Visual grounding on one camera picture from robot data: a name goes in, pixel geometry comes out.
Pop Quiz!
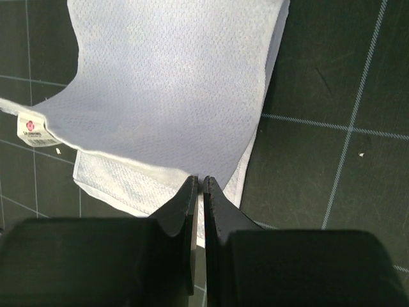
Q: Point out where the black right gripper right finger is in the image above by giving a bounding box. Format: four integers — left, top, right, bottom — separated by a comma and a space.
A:
203, 176, 263, 306

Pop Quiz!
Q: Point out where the white towel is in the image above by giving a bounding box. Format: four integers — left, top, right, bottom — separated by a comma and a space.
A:
0, 0, 291, 249

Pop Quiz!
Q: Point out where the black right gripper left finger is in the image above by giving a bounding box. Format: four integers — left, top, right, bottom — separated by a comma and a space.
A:
150, 176, 198, 296

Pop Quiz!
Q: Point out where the black grid cutting mat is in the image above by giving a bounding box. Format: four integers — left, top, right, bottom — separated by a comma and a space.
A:
1, 1, 408, 296

